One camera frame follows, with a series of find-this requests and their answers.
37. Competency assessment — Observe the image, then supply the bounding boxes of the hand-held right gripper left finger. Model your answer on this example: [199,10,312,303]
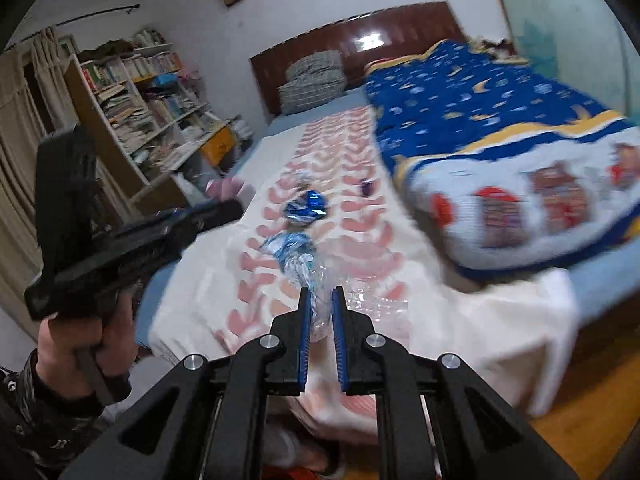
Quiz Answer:
[60,286,313,480]

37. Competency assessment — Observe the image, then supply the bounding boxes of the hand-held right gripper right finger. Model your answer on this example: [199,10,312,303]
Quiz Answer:
[331,286,581,480]

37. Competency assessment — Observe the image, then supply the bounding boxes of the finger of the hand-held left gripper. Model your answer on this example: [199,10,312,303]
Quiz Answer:
[112,199,246,255]

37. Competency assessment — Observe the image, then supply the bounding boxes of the crushed clear plastic bottle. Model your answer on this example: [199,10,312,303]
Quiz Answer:
[260,232,412,343]

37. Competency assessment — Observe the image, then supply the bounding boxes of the person's left forearm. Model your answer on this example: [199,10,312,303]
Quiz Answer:
[0,349,121,480]

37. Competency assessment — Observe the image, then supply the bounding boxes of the person's left hand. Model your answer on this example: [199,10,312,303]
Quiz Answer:
[36,287,138,403]

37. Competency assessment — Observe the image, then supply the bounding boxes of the clear plastic bag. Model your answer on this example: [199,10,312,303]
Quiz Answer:
[172,170,212,207]

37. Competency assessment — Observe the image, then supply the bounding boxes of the beige curtain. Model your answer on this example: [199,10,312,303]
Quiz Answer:
[0,27,77,357]

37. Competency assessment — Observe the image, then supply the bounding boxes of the white wooden bookshelf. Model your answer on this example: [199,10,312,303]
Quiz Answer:
[62,30,242,217]

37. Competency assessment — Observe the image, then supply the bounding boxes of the orange drawer front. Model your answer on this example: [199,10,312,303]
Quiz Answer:
[200,126,237,166]

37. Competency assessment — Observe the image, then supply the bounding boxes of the crumpled blue foil wrapper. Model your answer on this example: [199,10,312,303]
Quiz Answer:
[285,189,329,224]

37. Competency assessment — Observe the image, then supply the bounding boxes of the cream pink leaf sheet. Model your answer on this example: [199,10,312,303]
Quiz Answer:
[147,105,583,447]

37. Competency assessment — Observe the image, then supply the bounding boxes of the stacks of books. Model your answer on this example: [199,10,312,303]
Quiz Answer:
[80,30,211,162]

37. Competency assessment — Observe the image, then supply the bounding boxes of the orange plastic basket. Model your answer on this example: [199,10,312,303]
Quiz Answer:
[260,465,326,480]

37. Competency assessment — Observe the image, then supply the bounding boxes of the grey plaid pillow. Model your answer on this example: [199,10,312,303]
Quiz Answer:
[277,50,347,114]

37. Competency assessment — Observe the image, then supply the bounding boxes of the light blue bedsheet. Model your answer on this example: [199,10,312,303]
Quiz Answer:
[135,85,640,356]

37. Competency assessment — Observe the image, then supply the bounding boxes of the dark red wooden headboard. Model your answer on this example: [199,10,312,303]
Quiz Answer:
[249,1,471,116]

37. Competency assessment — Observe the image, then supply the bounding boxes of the blue star moon blanket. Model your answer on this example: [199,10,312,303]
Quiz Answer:
[362,39,640,281]

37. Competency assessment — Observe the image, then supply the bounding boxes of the pale green wardrobe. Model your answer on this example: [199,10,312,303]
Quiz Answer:
[482,0,640,127]

